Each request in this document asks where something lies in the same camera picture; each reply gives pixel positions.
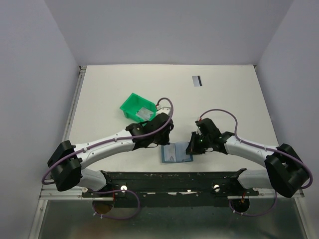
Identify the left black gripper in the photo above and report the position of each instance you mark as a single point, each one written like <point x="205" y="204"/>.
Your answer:
<point x="165" y="141"/>

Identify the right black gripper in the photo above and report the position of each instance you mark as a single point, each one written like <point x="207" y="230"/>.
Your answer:
<point x="193" y="148"/>

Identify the blue card holder wallet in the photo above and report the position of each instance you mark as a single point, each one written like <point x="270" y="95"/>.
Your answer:
<point x="181" y="156"/>

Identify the green plastic bin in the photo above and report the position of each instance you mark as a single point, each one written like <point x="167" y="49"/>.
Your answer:
<point x="133" y="103"/>

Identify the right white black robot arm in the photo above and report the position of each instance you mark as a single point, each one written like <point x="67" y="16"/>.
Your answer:
<point x="283" y="170"/>

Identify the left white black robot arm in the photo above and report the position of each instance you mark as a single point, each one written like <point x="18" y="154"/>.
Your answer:
<point x="69" y="163"/>

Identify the silver cards in bin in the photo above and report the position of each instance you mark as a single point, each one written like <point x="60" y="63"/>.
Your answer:
<point x="144" y="114"/>

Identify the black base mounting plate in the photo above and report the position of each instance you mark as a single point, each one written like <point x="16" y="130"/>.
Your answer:
<point x="170" y="189"/>

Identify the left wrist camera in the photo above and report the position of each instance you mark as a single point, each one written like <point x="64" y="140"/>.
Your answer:
<point x="165" y="110"/>

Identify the right aluminium rail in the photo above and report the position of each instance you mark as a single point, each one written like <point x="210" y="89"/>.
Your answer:
<point x="268" y="193"/>

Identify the aluminium rail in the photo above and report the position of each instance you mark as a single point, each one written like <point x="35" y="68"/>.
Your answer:
<point x="49" y="192"/>
<point x="268" y="193"/>

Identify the left aluminium rail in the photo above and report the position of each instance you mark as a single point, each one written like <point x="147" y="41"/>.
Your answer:
<point x="49" y="192"/>

